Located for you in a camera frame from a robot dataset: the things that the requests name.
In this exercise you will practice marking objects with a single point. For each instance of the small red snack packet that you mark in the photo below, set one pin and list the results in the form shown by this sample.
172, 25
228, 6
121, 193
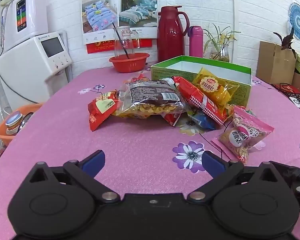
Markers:
171, 118

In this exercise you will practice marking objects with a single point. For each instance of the red checkered snack packet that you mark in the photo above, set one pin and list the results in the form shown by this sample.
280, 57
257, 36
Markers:
200, 100

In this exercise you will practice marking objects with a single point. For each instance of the yellow bread packet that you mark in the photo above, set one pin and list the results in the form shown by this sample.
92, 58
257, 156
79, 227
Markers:
215, 90

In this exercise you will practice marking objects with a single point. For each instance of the red thermos jug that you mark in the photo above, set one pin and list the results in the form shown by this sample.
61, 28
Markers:
170, 37

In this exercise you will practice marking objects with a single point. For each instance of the brown snack in red-ended wrapper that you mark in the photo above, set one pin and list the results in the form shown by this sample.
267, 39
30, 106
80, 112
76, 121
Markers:
140, 78

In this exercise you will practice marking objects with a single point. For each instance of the grey metal lid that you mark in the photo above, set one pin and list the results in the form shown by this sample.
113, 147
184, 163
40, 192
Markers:
25, 122

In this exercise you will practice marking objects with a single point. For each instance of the purple leaf plant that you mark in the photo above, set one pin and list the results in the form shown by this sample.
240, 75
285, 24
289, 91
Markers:
287, 41

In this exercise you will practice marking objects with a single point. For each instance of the dark stirring stick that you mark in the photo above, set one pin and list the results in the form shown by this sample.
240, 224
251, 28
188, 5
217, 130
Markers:
120, 40

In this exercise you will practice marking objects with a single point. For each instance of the pink clear snack packet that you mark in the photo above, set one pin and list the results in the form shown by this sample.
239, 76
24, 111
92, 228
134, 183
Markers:
242, 135

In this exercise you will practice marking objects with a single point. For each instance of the large blue patterned wall plate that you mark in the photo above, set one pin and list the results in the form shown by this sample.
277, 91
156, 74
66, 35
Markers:
297, 20

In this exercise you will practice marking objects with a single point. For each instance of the blue green snack packet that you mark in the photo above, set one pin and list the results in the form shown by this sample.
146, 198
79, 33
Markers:
201, 121

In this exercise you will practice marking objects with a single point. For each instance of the red gift bag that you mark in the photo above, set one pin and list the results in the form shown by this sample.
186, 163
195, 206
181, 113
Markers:
286, 88

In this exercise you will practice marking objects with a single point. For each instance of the glass pitcher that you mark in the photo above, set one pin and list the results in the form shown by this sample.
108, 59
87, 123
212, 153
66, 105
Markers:
130, 50

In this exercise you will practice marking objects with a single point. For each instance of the pink floral tablecloth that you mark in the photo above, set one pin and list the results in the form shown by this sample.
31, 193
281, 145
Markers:
140, 142

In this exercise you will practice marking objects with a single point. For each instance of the white appliance with screen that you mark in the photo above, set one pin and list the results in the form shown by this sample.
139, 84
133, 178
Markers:
25, 62

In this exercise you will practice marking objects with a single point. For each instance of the blue lidded cup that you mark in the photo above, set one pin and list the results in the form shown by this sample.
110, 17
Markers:
13, 118

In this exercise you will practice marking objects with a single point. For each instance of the white wall water purifier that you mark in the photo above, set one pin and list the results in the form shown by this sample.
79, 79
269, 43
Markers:
37, 10

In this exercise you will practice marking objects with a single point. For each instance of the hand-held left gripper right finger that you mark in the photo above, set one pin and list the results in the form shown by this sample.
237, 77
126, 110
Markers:
212, 165

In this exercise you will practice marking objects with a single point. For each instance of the orange plastic basket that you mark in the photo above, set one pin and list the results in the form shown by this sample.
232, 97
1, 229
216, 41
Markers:
2, 135

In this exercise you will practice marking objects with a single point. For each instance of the pink bottle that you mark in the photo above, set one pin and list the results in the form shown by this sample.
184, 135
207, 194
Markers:
196, 42

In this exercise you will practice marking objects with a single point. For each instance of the clear bag with dark label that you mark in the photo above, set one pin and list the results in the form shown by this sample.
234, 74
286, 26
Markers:
150, 93

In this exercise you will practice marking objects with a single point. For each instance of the plant in glass vase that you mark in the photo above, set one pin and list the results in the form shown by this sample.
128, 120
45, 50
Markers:
222, 55

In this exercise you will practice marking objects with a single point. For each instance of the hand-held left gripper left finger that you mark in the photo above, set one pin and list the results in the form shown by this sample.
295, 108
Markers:
93, 163

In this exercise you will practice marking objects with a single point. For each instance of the wall poster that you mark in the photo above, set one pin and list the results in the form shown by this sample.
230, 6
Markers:
102, 12

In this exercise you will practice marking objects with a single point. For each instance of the brown cardboard box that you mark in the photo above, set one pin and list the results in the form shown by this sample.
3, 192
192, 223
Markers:
270, 62

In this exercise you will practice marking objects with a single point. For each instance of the green cardboard box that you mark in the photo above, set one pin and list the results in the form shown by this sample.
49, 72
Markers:
165, 71

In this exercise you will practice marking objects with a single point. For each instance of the red plastic basin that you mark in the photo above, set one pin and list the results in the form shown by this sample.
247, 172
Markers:
128, 66

